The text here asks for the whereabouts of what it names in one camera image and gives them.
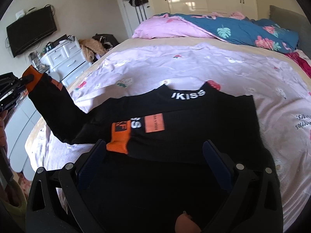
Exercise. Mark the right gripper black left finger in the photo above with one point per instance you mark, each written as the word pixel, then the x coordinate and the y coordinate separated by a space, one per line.
pixel 55 202

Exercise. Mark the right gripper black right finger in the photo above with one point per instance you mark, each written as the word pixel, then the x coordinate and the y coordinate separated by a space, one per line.
pixel 250 196

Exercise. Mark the black orange kids sweater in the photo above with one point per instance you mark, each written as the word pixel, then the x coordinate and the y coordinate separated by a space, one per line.
pixel 154 168

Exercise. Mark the person's left hand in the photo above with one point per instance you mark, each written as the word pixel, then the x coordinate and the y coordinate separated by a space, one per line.
pixel 3 137

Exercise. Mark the person's right hand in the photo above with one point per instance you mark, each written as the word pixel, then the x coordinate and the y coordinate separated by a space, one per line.
pixel 184 224

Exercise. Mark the white drawer dresser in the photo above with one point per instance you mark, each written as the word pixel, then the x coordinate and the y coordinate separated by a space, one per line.
pixel 66 61

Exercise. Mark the black bag on floor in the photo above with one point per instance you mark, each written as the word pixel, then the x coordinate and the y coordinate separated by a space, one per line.
pixel 107 40

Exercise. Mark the pink strawberry print bedsheet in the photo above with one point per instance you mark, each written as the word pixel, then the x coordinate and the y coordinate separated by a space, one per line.
pixel 281 97

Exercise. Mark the white door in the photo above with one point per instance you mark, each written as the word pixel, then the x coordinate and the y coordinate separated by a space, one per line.
pixel 133 16

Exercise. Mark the red floral pillow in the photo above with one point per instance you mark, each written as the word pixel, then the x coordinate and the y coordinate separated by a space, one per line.
pixel 300 61

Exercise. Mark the blue floral pink quilt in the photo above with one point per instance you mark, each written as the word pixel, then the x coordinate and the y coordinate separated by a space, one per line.
pixel 236 29

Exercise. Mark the grey upholstered headboard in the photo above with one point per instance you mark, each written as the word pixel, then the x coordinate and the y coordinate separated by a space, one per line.
pixel 293 21

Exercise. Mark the black wall television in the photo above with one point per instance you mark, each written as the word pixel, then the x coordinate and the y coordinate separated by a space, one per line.
pixel 30 29

